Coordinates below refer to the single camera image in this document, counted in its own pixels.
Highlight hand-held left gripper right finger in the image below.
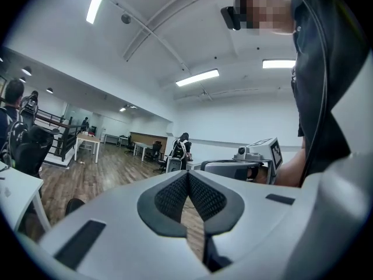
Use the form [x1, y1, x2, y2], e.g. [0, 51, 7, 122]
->
[188, 169, 304, 264]

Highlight person's right hand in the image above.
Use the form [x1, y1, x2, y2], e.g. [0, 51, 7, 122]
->
[254, 166, 272, 186]

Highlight person's face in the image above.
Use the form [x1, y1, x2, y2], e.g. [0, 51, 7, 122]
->
[235, 0, 295, 37]

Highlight black head-worn camera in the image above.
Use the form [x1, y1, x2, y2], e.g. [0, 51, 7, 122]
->
[220, 5, 243, 31]

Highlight person's black shirt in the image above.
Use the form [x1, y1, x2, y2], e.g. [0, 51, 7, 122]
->
[290, 0, 373, 188]

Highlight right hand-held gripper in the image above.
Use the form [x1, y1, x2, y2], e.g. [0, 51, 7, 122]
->
[200, 136, 284, 186]

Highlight person's right forearm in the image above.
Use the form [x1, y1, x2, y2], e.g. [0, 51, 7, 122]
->
[275, 149, 307, 188]

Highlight wooden partition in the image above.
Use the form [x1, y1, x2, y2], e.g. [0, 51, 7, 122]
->
[129, 131, 168, 154]

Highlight black railing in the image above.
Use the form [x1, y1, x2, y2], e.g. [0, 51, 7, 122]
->
[34, 109, 79, 162]

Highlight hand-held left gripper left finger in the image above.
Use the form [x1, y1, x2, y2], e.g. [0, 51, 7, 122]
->
[37, 169, 211, 280]

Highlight white office desk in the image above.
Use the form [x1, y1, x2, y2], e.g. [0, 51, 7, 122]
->
[103, 133, 131, 145]
[132, 141, 155, 162]

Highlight wood-top white table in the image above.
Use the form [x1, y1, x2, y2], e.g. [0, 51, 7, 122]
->
[73, 132, 101, 165]

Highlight black chest cable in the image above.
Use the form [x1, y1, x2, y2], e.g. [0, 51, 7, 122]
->
[279, 0, 329, 183]

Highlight small white table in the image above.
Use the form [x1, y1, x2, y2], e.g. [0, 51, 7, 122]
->
[186, 160, 205, 171]

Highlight long ceiling light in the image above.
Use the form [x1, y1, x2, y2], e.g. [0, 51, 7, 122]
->
[85, 0, 114, 25]
[175, 68, 220, 88]
[262, 58, 297, 69]

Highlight black mesh office chair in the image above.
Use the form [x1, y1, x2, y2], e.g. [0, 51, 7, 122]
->
[13, 125, 61, 178]

